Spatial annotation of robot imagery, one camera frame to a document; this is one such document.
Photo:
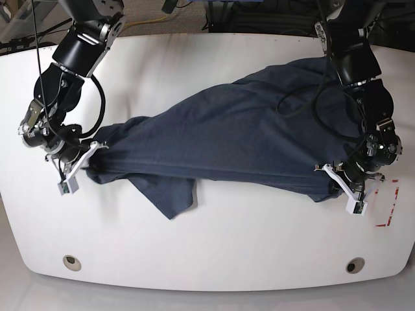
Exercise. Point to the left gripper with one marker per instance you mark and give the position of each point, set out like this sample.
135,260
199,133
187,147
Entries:
351,179

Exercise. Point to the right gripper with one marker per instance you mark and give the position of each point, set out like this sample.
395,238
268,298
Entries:
65,159

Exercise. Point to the dark blue T-shirt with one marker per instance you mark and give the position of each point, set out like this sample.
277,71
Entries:
229,132

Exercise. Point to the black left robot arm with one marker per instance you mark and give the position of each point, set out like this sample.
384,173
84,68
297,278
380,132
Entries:
347,49

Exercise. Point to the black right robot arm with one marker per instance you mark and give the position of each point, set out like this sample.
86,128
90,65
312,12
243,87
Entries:
57,91

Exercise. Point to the red tape rectangle marking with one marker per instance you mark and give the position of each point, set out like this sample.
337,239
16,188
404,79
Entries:
384,203

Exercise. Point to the right table grommet hole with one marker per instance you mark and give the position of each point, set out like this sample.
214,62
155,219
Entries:
355,265

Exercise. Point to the table grommet hole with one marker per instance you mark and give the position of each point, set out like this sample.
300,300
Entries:
355,265
72,263

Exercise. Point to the left table grommet hole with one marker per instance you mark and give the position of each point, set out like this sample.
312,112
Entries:
72,263

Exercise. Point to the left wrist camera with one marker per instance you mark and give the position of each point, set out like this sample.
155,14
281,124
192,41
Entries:
356,207

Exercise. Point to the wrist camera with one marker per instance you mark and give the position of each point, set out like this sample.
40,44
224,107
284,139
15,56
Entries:
68,186
356,207

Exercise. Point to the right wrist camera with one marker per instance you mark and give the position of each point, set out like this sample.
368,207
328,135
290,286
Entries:
68,186

